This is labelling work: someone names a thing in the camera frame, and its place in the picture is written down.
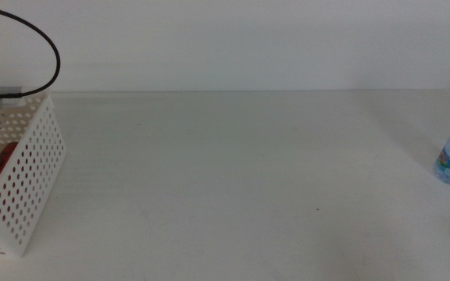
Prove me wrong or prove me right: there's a braided left camera cable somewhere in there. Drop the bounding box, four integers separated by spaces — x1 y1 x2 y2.
0 4 62 100

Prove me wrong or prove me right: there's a red drink can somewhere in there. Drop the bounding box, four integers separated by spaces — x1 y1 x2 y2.
0 141 60 235

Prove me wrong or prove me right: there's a white perforated plastic basket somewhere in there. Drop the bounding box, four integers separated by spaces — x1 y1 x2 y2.
0 91 68 258

